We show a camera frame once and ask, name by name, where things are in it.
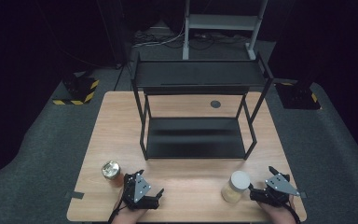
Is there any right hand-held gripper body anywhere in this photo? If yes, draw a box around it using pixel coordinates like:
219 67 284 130
249 173 301 208

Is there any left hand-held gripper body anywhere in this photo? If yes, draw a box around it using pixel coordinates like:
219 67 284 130
121 173 161 211

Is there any white-lidded glass jar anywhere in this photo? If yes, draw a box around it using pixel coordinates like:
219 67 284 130
220 170 252 204

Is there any gold-lidded glass jar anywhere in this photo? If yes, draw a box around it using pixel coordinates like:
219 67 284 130
101 160 125 189

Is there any black two-tier metal rack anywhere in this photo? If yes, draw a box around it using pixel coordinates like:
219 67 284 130
130 50 275 161

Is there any person's right hand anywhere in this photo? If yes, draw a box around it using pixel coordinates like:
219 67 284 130
256 195 296 224

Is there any black yellow striped stand base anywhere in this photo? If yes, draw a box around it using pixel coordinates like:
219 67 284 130
52 72 101 106
274 80 322 111

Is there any grey metal stand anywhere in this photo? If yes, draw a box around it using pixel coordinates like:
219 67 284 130
182 0 269 61

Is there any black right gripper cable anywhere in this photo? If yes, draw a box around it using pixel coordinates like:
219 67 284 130
287 199 302 224

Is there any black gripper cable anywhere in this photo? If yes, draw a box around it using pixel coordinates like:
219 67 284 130
287 199 302 224
107 199 126 224

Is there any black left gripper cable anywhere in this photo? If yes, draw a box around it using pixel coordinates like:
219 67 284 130
107 199 126 224

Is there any bundle of floor cables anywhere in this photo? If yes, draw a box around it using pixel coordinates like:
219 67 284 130
132 28 250 51

